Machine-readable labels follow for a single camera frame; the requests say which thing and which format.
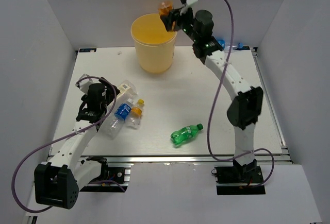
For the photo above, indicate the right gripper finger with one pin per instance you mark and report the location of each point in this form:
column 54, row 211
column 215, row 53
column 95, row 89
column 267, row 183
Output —
column 169, row 21
column 175, row 13

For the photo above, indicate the clear bottle beige label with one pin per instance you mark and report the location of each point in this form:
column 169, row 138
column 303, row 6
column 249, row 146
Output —
column 127, row 91

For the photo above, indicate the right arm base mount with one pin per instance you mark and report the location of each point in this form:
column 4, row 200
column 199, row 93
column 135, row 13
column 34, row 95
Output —
column 229, row 184

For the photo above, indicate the clear bottle blue label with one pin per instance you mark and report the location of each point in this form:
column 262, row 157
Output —
column 114, row 123

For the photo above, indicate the black logo sticker right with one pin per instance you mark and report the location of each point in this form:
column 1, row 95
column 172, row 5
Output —
column 243, row 48

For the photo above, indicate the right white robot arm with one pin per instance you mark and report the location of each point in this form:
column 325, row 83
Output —
column 246, row 104

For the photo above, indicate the orange juice bottle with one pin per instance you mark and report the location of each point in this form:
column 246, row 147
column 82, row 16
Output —
column 164, row 8

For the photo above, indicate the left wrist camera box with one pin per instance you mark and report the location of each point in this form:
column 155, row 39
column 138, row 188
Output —
column 84, row 82

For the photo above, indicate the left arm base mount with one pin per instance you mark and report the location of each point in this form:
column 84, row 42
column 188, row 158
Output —
column 114, row 172

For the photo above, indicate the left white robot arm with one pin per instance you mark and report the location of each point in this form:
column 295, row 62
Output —
column 58, row 182

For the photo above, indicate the blue capped water bottle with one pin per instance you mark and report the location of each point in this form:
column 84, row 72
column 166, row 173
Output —
column 226, row 46

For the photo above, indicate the black logo sticker left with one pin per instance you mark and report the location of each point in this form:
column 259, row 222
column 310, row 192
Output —
column 87, row 50

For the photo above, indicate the black logo sticker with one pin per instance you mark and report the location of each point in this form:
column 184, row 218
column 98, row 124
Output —
column 243, row 48
column 87, row 50

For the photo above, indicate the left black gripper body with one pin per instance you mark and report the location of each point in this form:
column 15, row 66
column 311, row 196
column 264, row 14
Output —
column 110, row 96

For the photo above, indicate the yellow plastic bin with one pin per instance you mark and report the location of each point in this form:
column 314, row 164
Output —
column 153, row 44

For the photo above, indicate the clear bottle yellow cap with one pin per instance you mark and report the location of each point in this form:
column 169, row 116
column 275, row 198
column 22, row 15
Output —
column 135, row 115

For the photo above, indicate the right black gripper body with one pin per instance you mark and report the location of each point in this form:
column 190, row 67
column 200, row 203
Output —
column 184, row 22

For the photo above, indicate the green soda bottle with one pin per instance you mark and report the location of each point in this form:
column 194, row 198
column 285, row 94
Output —
column 185, row 134

